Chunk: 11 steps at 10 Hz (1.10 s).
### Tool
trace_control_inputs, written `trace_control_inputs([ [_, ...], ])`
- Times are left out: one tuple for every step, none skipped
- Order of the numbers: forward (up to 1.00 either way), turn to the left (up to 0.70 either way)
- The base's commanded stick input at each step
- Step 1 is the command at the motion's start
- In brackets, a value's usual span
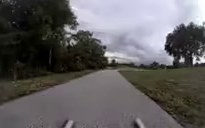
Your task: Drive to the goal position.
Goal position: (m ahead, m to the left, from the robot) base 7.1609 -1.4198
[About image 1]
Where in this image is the row of dark trees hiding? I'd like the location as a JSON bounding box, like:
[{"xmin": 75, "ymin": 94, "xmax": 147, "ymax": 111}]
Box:
[{"xmin": 0, "ymin": 0, "xmax": 109, "ymax": 81}]

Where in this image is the grass verge with leaves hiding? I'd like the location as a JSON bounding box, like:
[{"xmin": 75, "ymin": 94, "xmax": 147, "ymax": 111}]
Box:
[{"xmin": 0, "ymin": 68, "xmax": 99, "ymax": 108}]

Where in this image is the robot's own part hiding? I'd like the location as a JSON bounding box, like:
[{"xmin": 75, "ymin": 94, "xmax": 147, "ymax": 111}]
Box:
[
  {"xmin": 63, "ymin": 119, "xmax": 75, "ymax": 128},
  {"xmin": 134, "ymin": 117, "xmax": 146, "ymax": 128}
]

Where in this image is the grass field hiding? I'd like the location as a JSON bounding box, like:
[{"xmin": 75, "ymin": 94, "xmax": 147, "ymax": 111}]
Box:
[{"xmin": 117, "ymin": 65, "xmax": 205, "ymax": 128}]

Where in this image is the grey asphalt path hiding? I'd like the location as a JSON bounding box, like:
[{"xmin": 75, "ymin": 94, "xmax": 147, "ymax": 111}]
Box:
[{"xmin": 0, "ymin": 68, "xmax": 185, "ymax": 128}]

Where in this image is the large dark tree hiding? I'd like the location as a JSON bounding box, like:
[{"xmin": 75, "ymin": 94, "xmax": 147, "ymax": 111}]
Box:
[{"xmin": 164, "ymin": 21, "xmax": 205, "ymax": 68}]

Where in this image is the distant line of trees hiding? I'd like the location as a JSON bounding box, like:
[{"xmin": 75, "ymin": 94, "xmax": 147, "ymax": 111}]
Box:
[{"xmin": 108, "ymin": 59, "xmax": 205, "ymax": 70}]

